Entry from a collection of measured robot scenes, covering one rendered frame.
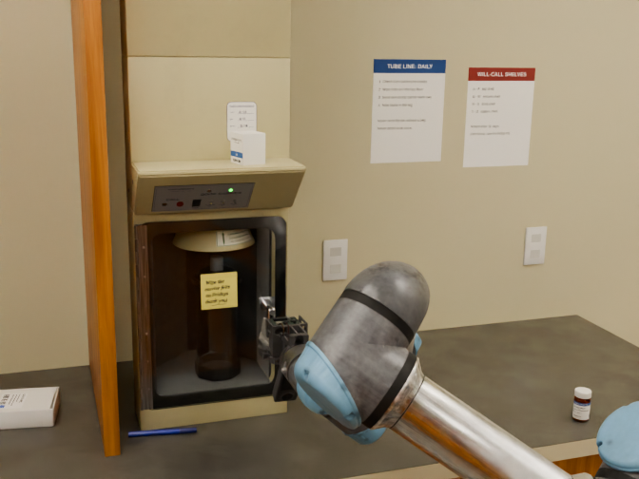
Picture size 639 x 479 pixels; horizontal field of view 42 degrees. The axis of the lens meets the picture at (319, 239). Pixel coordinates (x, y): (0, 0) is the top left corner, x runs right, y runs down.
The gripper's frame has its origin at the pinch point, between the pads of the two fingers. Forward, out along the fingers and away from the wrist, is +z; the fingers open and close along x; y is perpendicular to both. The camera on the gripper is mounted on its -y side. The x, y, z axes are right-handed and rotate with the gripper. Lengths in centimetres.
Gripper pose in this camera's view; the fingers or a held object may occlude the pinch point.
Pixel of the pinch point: (271, 335)
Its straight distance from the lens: 173.6
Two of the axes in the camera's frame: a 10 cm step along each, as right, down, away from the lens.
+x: -9.5, 0.6, -3.1
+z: -3.2, -2.4, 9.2
